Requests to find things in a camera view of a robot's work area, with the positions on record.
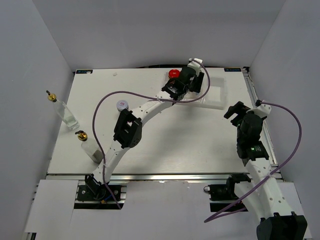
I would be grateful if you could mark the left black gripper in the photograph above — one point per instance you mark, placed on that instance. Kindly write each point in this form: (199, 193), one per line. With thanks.
(197, 82)

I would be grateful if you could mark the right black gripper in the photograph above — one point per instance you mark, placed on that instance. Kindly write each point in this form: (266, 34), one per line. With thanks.
(239, 109)

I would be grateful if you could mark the white three-slot organizer tray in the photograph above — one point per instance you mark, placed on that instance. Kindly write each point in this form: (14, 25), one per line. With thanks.
(216, 97)

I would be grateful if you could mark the red lid sauce jar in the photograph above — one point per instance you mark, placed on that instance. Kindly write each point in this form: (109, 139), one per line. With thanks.
(173, 75)

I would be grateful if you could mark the purple lid spice jar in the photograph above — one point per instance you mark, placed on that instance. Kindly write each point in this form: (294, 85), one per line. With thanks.
(122, 105)

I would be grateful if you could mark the clear bottle dark contents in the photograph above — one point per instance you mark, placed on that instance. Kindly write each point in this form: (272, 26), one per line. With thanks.
(90, 147)

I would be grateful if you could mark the glass bottle gold spout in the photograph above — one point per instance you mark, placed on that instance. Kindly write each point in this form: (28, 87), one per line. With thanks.
(63, 112)

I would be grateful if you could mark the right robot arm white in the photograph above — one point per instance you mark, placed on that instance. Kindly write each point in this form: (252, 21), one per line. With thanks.
(259, 191)

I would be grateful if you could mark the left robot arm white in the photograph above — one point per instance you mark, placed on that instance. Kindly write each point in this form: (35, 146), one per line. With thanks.
(129, 125)

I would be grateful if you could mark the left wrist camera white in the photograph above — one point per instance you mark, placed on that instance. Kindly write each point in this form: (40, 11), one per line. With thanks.
(195, 64)

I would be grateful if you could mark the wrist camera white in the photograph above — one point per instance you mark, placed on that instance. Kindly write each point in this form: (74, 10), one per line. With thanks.
(261, 109)
(195, 64)

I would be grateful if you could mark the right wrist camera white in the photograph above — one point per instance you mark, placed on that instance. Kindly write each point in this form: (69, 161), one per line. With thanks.
(261, 109)

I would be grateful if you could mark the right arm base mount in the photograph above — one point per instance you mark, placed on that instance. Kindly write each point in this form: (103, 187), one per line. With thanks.
(223, 194)

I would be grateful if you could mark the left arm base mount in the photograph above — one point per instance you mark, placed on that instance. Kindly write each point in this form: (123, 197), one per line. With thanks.
(93, 195)

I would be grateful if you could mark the aluminium rail front edge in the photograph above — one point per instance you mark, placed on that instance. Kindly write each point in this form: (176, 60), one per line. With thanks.
(147, 177)

